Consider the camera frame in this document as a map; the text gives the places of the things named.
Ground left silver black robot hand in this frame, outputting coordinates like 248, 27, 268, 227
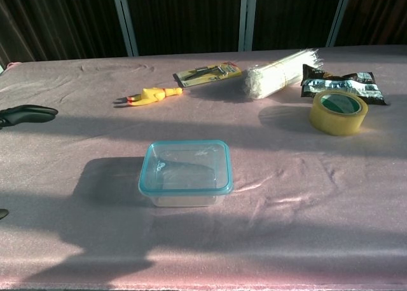
0, 104, 59, 220

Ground clear lid with blue rim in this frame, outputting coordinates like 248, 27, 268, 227
137, 139, 235, 200

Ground clear plastic container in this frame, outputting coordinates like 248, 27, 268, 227
139, 143, 233, 208

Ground yellow rubber chicken toy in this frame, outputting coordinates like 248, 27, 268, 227
113, 86, 184, 109

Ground yellow tool blister pack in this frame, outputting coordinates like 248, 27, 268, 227
172, 61, 242, 88

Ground white plastic straw bundle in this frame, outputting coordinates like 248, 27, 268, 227
243, 48, 325, 100

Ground pink foam table cover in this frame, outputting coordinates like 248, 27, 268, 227
0, 44, 407, 290

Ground yellow packing tape roll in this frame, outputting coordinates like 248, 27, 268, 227
309, 90, 369, 137

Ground dark snack packet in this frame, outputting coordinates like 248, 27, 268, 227
300, 64, 389, 106

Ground grey window frame post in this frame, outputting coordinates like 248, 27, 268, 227
238, 0, 258, 52
110, 0, 140, 57
325, 0, 354, 48

